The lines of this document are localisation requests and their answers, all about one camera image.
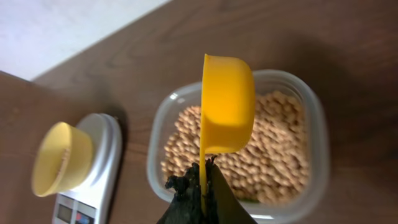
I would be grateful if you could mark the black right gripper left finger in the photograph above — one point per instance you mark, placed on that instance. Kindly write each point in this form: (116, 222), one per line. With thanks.
(185, 207)

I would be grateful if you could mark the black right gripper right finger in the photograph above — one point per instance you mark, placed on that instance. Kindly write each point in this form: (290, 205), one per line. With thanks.
(222, 206)

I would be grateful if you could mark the yellow plastic measuring scoop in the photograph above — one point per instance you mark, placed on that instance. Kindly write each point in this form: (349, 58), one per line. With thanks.
(227, 110)

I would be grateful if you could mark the white digital kitchen scale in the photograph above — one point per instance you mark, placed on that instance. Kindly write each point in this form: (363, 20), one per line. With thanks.
(90, 202)

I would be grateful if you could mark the pale yellow plastic bowl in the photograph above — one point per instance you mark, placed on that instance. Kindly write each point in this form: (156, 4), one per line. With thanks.
(63, 160)

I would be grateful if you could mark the clear container of soybeans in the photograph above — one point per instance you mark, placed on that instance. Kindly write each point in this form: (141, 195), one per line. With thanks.
(279, 175)

